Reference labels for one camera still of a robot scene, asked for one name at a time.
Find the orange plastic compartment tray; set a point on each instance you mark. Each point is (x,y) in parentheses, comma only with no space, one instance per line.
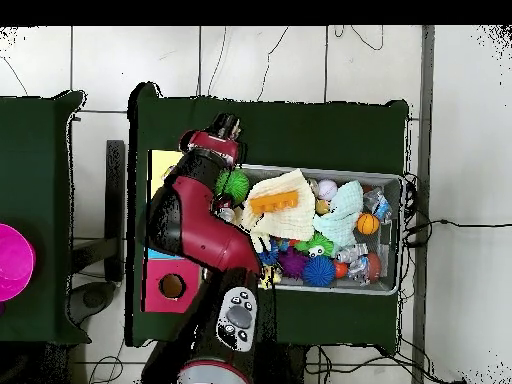
(275,202)

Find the cream waffle cloth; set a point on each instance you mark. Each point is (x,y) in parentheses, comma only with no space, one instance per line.
(290,224)

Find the mint green knitted cloth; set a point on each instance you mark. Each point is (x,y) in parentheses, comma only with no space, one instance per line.
(342,216)

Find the blue spiky ball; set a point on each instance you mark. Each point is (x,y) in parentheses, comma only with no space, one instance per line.
(319,271)

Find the silver toy robot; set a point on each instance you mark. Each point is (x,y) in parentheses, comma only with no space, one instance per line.
(352,253)

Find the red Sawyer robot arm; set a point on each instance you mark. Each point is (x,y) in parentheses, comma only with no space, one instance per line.
(200,232)

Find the wooden box with three holes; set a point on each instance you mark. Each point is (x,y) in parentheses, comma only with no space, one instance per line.
(188,276)

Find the large green spiky ball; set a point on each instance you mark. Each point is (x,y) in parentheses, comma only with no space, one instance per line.
(238,186)

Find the dark green table cloth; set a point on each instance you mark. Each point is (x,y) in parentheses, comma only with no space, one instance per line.
(300,132)

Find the white baseball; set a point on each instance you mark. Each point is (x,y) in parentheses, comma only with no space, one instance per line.
(327,189)

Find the purple spiky ball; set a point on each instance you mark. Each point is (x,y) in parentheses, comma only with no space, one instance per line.
(292,262)

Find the small orange basketball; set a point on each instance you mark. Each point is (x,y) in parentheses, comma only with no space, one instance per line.
(368,224)

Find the dark green side table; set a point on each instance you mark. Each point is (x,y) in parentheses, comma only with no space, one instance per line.
(32,180)

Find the grey stand base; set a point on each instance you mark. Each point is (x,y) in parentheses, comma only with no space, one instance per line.
(92,298)

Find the small brown football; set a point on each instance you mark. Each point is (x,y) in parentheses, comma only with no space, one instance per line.
(375,267)

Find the magenta round disc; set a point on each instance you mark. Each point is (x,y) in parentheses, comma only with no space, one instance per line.
(14,262)

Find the black upright post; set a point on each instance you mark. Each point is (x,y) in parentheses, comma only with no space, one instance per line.
(115,200)

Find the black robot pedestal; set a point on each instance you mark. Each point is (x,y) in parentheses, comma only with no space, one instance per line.
(288,366)

